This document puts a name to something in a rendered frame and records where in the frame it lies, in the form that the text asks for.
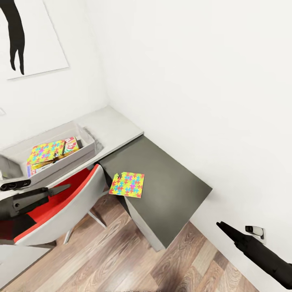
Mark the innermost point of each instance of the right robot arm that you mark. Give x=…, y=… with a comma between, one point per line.
x=253, y=247

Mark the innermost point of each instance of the toy box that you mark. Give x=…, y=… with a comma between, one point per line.
x=13, y=160

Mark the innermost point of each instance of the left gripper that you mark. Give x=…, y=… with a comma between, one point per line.
x=22, y=203

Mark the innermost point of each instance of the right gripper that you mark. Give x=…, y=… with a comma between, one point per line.
x=262, y=256

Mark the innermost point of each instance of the jigsaw puzzle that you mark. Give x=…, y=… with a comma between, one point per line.
x=45, y=152
x=129, y=185

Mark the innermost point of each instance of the board game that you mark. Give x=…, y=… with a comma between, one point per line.
x=32, y=172
x=70, y=146

